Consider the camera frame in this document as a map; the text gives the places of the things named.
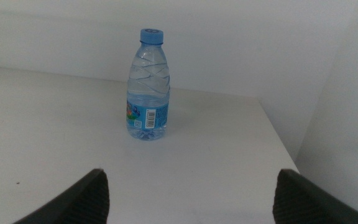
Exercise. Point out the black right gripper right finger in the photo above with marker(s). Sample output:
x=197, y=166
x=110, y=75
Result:
x=303, y=205

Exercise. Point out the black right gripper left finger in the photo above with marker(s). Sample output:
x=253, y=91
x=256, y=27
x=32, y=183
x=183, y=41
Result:
x=85, y=202

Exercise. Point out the clear water bottle blue cap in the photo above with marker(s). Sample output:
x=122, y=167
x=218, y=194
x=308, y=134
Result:
x=148, y=93

